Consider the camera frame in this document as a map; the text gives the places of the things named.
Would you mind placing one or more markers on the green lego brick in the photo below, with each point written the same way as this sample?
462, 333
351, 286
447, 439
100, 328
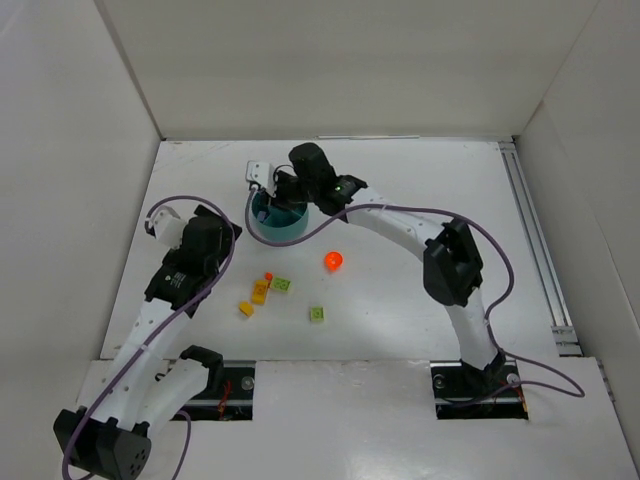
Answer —
317, 314
280, 284

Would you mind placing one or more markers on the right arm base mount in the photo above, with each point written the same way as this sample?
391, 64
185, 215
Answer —
458, 397

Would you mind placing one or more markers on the green lego brick right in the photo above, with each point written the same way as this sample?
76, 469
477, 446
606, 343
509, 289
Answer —
317, 314

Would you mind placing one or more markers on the long yellow lego brick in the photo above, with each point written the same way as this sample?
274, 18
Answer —
260, 292

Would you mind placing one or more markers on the small yellow lego brick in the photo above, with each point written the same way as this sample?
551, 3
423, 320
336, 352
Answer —
246, 308

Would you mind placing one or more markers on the teal round divided container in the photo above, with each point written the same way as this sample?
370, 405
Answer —
282, 225

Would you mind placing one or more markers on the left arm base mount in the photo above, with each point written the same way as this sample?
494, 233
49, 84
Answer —
231, 401

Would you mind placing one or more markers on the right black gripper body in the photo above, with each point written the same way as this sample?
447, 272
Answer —
279, 195

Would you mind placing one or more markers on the orange round lego piece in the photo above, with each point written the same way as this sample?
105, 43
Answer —
333, 261

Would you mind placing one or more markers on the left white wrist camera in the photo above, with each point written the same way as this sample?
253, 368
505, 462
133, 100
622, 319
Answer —
166, 226

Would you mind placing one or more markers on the aluminium rail right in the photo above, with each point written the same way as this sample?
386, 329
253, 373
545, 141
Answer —
563, 331

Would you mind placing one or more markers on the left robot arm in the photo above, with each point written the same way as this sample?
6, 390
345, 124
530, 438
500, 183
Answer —
112, 436

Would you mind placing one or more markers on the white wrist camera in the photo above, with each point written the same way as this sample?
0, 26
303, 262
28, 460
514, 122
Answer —
260, 176
166, 226

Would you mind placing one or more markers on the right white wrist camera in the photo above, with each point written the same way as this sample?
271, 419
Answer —
260, 176

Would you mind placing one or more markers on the green lego brick left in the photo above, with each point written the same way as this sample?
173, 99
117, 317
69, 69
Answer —
280, 284

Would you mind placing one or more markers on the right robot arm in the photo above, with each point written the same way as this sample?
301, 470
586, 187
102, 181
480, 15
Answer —
451, 261

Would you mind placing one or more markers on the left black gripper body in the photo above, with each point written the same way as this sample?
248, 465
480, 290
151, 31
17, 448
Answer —
220, 223

